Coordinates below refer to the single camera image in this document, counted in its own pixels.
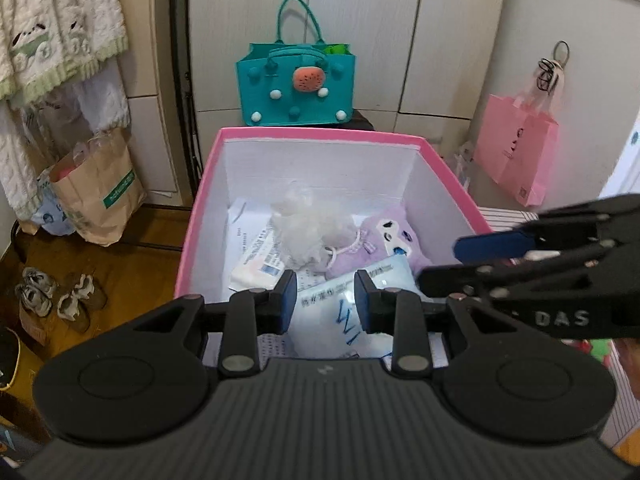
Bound purple plush toy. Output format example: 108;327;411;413
325;205;433;281

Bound large wet wipes pack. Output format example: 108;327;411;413
292;255;426;361

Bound blue and white printed bag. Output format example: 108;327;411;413
30;165;76;237

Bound white fluffy cardigan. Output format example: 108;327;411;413
0;0;132;221

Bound black clothes rack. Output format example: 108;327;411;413
9;217;31;263

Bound grey wardrobe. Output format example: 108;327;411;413
187;0;511;136

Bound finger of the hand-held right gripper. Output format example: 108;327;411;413
417;242;626;301
452;195;640;263

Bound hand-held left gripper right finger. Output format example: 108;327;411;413
352;269;521;378

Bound black hair ties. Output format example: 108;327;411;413
537;57;563;93

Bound printed paper sheet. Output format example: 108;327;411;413
227;199;446;361

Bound white fluffy pom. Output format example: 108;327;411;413
270;182;358;268

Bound pink cardboard box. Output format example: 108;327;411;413
172;127;496;361

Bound teal felt handbag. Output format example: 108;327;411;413
236;0;357;127

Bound clear plastic bag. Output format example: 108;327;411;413
445;142;476;191

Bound black suitcase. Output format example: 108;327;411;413
345;109;373;132

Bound small tissue pack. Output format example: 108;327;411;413
230;225;288;291

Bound brown paper bag green label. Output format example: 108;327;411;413
49;127;148;247

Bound pink paper bag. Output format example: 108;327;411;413
472;92;560;207

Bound pink striped tablecloth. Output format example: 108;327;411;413
477;205;640;446

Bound brown white shoe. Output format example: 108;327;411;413
57;274;108;333

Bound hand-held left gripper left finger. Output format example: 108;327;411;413
132;269;298;378

